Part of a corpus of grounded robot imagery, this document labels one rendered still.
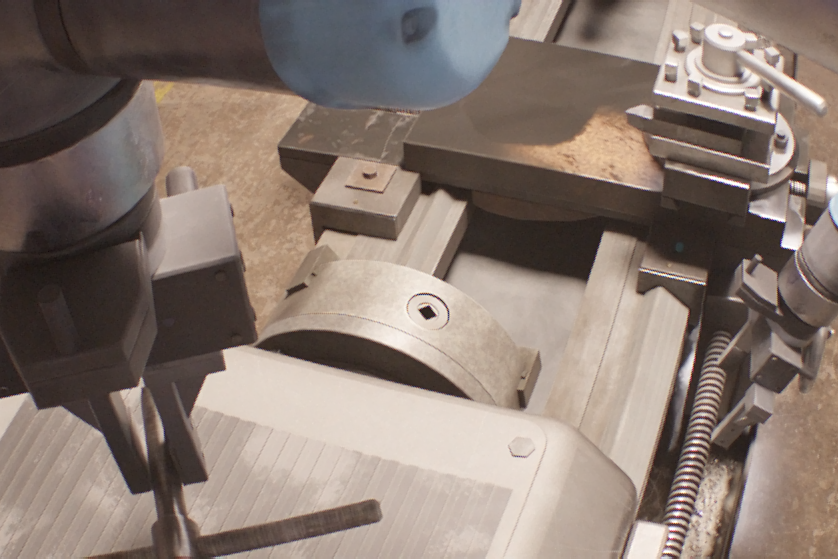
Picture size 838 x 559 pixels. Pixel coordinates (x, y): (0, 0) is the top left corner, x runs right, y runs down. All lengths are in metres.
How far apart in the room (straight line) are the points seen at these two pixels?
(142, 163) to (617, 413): 0.99
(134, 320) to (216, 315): 0.08
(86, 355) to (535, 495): 0.36
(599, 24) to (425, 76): 1.96
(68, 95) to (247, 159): 2.75
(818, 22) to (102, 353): 0.28
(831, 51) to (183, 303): 0.27
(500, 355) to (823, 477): 1.51
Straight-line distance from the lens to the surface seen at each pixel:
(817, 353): 1.59
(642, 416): 1.33
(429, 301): 0.94
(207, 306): 0.44
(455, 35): 0.28
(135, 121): 0.38
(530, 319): 1.59
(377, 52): 0.26
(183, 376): 0.49
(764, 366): 1.22
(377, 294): 0.94
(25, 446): 0.74
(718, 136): 1.34
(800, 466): 2.38
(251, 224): 2.88
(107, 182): 0.38
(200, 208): 0.45
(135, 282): 0.38
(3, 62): 0.34
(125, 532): 0.67
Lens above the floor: 1.88
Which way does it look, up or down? 45 degrees down
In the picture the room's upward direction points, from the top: 5 degrees counter-clockwise
